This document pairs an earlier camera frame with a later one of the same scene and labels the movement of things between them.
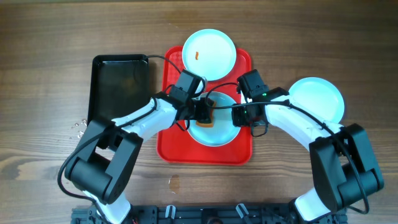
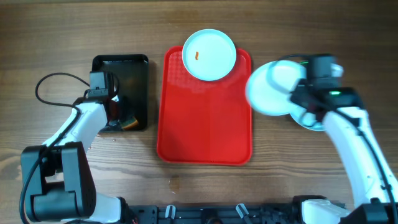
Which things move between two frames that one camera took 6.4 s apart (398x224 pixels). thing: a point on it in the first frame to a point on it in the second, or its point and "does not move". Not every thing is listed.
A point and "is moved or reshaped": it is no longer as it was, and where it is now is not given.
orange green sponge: x=208 y=124 is moved or reshaped
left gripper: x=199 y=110 to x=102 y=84
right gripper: x=238 y=120 to x=298 y=88
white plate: x=223 y=130 to x=268 y=86
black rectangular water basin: x=119 y=84 does not move
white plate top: x=209 y=53 does not move
